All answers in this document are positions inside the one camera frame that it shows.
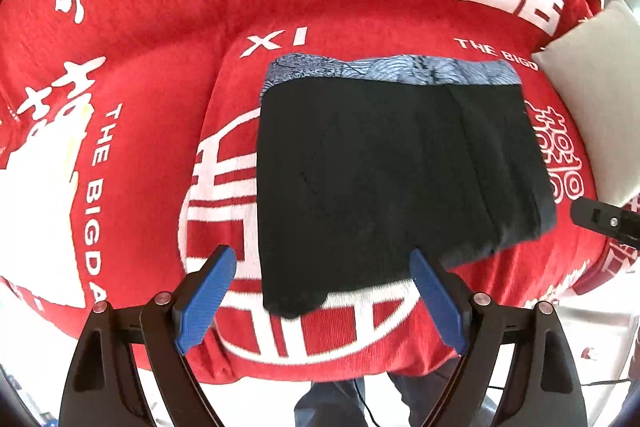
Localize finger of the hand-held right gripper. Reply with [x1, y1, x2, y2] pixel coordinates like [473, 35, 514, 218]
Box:
[571, 196, 640, 251]

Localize black cable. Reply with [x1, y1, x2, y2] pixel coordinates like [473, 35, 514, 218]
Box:
[352, 378, 383, 427]

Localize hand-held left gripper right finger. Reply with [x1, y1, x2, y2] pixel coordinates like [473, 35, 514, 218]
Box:
[409, 248, 589, 427]

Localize person's legs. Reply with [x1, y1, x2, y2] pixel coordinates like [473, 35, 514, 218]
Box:
[294, 357, 463, 427]

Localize cream pillow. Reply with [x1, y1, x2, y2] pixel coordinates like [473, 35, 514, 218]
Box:
[531, 0, 640, 208]

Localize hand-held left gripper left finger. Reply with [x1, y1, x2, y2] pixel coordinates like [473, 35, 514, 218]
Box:
[59, 245, 238, 427]

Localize red printed blanket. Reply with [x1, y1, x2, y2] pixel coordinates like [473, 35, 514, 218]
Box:
[0, 0, 626, 384]

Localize black pants with grey waistband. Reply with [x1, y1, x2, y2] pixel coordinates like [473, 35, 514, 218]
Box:
[255, 52, 559, 321]

